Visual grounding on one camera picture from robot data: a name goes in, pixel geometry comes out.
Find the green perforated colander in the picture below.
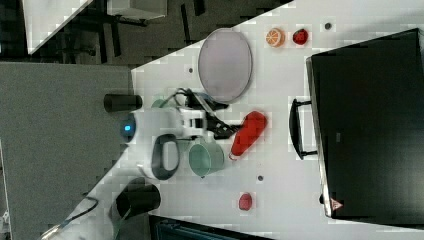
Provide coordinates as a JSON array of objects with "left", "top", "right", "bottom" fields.
[{"left": 151, "top": 99, "right": 176, "bottom": 108}]

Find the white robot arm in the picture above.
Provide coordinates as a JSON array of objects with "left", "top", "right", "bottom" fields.
[{"left": 121, "top": 107, "right": 241, "bottom": 180}]

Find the black toaster oven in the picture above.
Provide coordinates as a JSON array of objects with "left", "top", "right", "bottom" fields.
[{"left": 306, "top": 28, "right": 424, "bottom": 229}]

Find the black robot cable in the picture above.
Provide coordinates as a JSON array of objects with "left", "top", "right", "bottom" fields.
[{"left": 39, "top": 196, "right": 100, "bottom": 240}]

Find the dark red toy fruit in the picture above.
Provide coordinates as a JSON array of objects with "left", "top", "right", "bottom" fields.
[{"left": 292, "top": 29, "right": 309, "bottom": 45}]

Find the lilac round plate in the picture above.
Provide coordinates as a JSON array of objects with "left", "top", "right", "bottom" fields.
[{"left": 198, "top": 28, "right": 253, "bottom": 104}]

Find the red toy strawberry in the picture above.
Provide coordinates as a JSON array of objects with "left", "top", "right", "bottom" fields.
[{"left": 238, "top": 193, "right": 253, "bottom": 211}]

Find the orange slice toy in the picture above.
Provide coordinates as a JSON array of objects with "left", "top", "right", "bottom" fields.
[{"left": 266, "top": 28, "right": 285, "bottom": 48}]

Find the red ketchup bottle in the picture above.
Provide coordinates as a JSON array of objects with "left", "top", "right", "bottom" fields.
[{"left": 229, "top": 111, "right": 268, "bottom": 161}]

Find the green mug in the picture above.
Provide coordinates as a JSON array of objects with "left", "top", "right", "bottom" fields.
[{"left": 188, "top": 139, "right": 224, "bottom": 178}]

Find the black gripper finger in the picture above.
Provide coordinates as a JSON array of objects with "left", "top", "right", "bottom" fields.
[{"left": 206, "top": 113, "right": 241, "bottom": 140}]

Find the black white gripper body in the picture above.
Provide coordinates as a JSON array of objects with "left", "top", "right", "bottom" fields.
[{"left": 180, "top": 108, "right": 207, "bottom": 137}]

